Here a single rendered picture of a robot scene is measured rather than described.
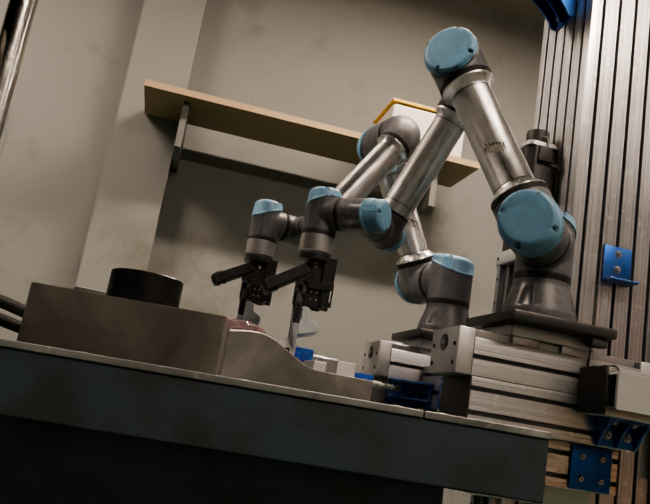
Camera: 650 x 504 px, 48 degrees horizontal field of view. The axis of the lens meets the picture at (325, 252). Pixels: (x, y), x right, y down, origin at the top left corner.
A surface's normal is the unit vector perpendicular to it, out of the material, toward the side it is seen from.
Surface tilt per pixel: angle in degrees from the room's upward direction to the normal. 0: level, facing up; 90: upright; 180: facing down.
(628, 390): 90
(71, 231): 90
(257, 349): 90
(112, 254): 90
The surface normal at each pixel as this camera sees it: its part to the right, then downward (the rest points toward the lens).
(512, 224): -0.38, -0.15
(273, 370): 0.40, -0.14
